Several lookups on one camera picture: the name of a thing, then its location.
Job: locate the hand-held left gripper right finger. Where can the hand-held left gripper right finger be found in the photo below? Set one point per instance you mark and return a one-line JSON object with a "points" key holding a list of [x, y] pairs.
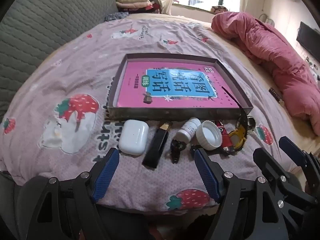
{"points": [[207, 177]]}

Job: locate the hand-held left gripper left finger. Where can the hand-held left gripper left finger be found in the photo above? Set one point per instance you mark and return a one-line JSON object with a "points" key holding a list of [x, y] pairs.
{"points": [[106, 177]]}

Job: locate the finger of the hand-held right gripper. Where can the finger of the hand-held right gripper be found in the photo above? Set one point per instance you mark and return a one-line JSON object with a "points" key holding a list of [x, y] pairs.
{"points": [[265, 160], [291, 147]]}

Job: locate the yellow black tape measure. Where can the yellow black tape measure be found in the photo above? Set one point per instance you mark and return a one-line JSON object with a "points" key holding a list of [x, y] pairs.
{"points": [[237, 136]]}

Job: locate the small round metal jar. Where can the small round metal jar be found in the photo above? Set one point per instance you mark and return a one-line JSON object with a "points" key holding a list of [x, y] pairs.
{"points": [[251, 123]]}

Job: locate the white plastic cap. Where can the white plastic cap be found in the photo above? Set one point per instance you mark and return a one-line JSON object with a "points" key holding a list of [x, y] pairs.
{"points": [[208, 135]]}

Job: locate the white earbuds case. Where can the white earbuds case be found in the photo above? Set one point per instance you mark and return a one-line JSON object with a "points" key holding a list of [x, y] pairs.
{"points": [[133, 137]]}

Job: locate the red lighter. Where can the red lighter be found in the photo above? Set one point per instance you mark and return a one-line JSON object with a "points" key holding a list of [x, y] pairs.
{"points": [[223, 131]]}

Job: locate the black and gold lipstick tube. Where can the black and gold lipstick tube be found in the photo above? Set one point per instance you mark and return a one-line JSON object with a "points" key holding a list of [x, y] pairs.
{"points": [[155, 150]]}

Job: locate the shallow grey cardboard box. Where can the shallow grey cardboard box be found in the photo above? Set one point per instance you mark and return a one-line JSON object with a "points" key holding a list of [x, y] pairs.
{"points": [[175, 113]]}

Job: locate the small black clip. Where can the small black clip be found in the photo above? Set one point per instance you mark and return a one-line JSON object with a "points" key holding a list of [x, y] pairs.
{"points": [[176, 150]]}

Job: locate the small white pill bottle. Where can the small white pill bottle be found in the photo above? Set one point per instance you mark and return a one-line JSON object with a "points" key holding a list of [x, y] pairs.
{"points": [[186, 130]]}

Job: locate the black gold case on bed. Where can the black gold case on bed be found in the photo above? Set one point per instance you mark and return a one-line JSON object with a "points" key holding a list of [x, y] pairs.
{"points": [[276, 95]]}

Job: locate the pink quilt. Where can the pink quilt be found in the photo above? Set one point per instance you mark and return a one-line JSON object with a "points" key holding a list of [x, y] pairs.
{"points": [[275, 55]]}

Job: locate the beige bed sheet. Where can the beige bed sheet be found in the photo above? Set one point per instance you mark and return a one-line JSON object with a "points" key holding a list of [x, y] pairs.
{"points": [[250, 62]]}

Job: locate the pink and blue book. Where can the pink and blue book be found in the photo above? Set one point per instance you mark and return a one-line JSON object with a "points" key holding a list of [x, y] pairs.
{"points": [[135, 85]]}

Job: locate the pink strawberry printed blanket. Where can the pink strawberry printed blanket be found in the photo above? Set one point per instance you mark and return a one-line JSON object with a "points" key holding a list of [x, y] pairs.
{"points": [[75, 62]]}

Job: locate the brown patterned cloth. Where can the brown patterned cloth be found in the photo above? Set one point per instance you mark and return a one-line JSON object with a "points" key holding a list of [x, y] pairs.
{"points": [[218, 8]]}

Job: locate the blue patterned cloth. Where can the blue patterned cloth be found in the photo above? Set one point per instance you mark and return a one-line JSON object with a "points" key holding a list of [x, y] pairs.
{"points": [[115, 16]]}

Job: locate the grey quilted headboard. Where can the grey quilted headboard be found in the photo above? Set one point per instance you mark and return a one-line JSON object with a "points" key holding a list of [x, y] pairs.
{"points": [[50, 17]]}

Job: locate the pink folded cloth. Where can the pink folded cloth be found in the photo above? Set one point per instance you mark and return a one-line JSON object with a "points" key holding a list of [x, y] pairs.
{"points": [[133, 4]]}

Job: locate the dark red clothes pile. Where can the dark red clothes pile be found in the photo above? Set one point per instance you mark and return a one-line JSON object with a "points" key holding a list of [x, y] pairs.
{"points": [[155, 7]]}

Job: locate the black wall television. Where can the black wall television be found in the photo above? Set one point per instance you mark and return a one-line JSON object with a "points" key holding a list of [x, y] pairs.
{"points": [[308, 41]]}

